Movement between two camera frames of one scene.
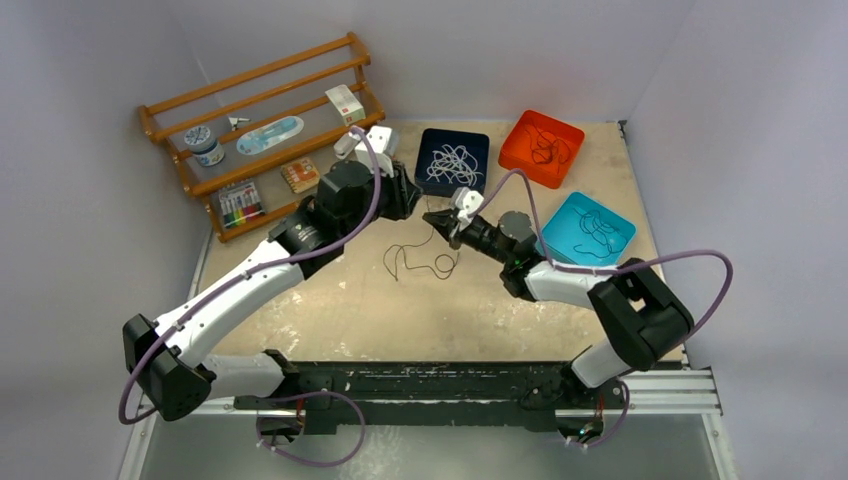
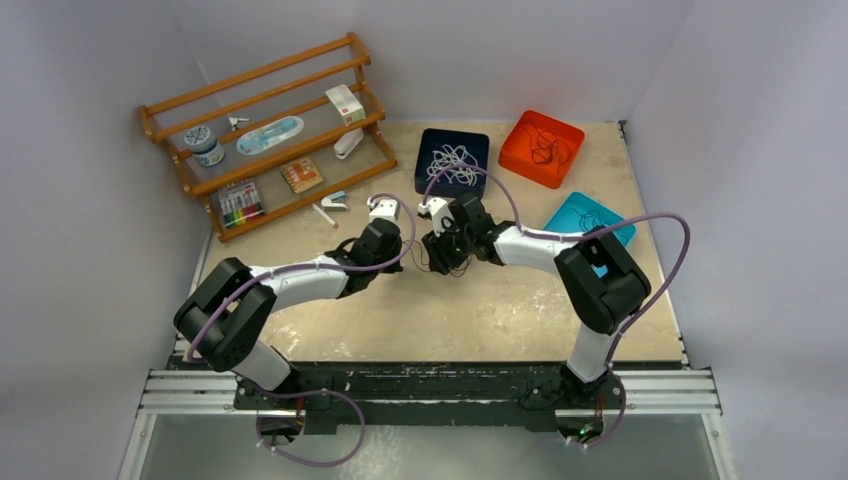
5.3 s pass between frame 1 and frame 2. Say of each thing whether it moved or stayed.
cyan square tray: stayed
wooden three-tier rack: stayed
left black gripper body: moved
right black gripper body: moved
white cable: stayed
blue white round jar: stayed
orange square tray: stayed
